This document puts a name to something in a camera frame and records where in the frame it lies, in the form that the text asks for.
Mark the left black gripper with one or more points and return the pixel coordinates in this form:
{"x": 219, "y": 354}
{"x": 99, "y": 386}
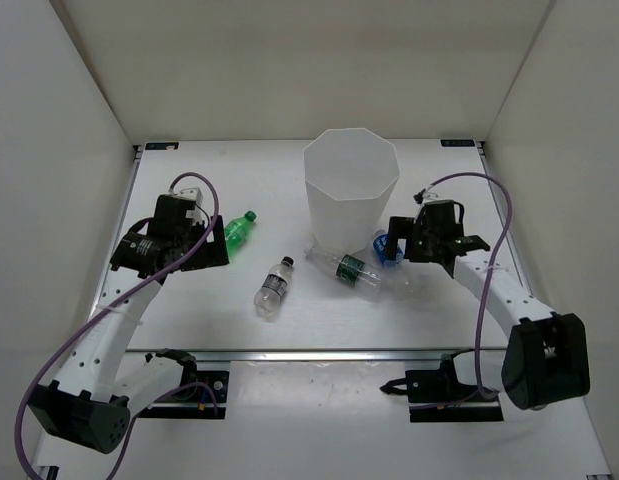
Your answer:
{"x": 214, "y": 253}

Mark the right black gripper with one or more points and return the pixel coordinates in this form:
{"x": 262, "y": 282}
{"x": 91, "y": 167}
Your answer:
{"x": 403, "y": 228}

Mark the green plastic soda bottle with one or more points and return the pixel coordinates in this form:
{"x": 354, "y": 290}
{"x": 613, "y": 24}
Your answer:
{"x": 237, "y": 232}

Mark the clear bottle green label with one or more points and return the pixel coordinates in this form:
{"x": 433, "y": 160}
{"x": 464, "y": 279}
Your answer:
{"x": 365, "y": 280}

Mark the small clear black-cap bottle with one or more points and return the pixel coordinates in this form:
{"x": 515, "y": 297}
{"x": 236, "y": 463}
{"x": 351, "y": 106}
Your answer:
{"x": 268, "y": 298}

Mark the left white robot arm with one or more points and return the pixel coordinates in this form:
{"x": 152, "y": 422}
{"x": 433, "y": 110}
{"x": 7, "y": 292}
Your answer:
{"x": 86, "y": 403}

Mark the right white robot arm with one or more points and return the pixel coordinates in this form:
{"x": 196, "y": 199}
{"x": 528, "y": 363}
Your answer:
{"x": 546, "y": 358}

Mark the white octagonal plastic bin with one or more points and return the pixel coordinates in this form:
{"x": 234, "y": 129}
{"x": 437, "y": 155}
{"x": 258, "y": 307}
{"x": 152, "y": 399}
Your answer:
{"x": 350, "y": 174}

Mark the right dark table label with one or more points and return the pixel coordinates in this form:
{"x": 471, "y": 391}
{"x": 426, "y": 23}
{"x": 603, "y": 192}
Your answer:
{"x": 457, "y": 143}

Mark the dark table label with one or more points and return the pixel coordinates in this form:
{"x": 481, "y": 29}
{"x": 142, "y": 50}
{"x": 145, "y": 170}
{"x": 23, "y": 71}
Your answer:
{"x": 161, "y": 146}
{"x": 457, "y": 143}

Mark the left dark table label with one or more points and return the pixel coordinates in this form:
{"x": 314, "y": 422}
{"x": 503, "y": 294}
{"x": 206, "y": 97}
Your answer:
{"x": 161, "y": 146}

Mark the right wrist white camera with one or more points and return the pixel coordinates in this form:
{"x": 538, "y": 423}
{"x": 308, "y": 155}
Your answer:
{"x": 425, "y": 196}

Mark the wrist white camera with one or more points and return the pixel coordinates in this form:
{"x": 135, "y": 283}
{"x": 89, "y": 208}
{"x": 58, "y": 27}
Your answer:
{"x": 425, "y": 196}
{"x": 193, "y": 194}

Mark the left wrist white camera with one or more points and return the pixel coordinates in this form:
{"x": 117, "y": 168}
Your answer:
{"x": 193, "y": 194}

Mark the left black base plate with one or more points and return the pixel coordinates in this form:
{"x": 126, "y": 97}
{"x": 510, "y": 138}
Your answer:
{"x": 198, "y": 403}

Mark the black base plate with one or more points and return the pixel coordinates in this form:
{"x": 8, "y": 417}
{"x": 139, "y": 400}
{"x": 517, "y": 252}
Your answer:
{"x": 198, "y": 403}
{"x": 435, "y": 396}

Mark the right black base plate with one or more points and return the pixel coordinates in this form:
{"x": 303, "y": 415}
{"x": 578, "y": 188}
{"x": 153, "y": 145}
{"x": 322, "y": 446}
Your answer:
{"x": 435, "y": 396}

